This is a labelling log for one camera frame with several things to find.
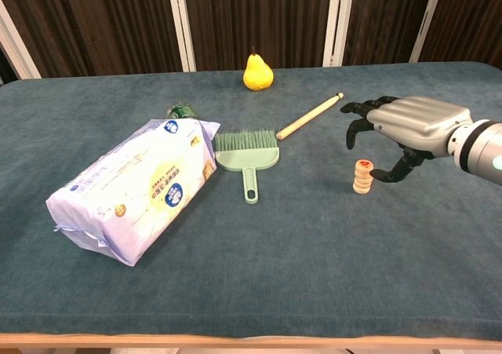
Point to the white partition post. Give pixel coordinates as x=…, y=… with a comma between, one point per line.
x=19, y=44
x=182, y=28
x=425, y=20
x=337, y=24

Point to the white purple tissue pack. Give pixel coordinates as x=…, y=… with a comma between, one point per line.
x=137, y=189

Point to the teal table cloth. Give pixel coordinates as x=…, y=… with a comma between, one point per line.
x=274, y=252

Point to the mint green hand brush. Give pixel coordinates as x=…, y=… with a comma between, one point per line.
x=247, y=159

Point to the wooden stick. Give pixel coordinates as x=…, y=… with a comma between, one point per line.
x=310, y=116

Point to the dark slatted screen panel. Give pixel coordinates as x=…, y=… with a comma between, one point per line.
x=384, y=16
x=259, y=16
x=98, y=24
x=470, y=16

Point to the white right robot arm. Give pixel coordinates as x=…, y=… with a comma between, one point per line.
x=480, y=150

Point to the yellow pear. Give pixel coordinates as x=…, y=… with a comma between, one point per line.
x=257, y=75

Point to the wooden table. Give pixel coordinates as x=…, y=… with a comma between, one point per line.
x=251, y=341

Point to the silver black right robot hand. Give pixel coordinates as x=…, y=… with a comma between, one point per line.
x=419, y=126

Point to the green plastic bottle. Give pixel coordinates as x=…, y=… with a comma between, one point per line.
x=182, y=111

